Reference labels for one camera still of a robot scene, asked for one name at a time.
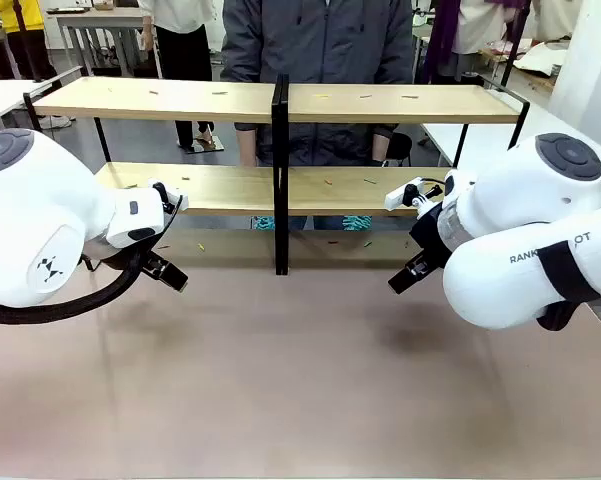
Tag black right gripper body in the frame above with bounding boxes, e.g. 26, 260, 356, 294
409, 202, 450, 267

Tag wooden shelf rack black frame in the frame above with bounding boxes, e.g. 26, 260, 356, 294
22, 73, 531, 277

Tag person's right forearm grey sleeve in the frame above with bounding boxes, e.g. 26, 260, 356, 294
219, 29, 261, 135

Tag person's left forearm grey sleeve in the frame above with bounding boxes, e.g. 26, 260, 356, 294
373, 29, 415, 146

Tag person's left hand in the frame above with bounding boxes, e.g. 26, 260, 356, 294
372, 141, 395, 167

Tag person's right hand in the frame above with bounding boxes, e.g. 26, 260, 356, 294
236, 130, 259, 168

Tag black chair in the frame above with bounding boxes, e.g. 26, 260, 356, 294
389, 132, 414, 167

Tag bystander with purple scarf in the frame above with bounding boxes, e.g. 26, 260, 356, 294
422, 0, 531, 85

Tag wooden table with papers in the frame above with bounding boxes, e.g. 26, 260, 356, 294
479, 39, 574, 76

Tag dark stand pole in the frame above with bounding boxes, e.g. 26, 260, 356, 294
501, 0, 532, 86

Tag person torso grey jacket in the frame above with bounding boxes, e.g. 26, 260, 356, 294
219, 0, 415, 231

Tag white side table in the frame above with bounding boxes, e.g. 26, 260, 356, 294
0, 79, 54, 130

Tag bystander white top black trousers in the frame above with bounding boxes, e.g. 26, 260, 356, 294
138, 0, 216, 149

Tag grey metal table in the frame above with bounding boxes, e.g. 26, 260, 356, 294
47, 3, 164, 79

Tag black tripod pole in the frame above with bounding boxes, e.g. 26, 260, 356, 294
12, 0, 49, 84

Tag bystander in yellow jacket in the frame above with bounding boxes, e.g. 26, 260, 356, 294
0, 0, 46, 81

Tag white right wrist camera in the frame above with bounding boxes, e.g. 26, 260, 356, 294
383, 182, 444, 212

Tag black braided cable sleeve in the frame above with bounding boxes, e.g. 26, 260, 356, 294
0, 192, 184, 325

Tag black strap on right arm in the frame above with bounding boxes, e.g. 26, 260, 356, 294
536, 240, 601, 332

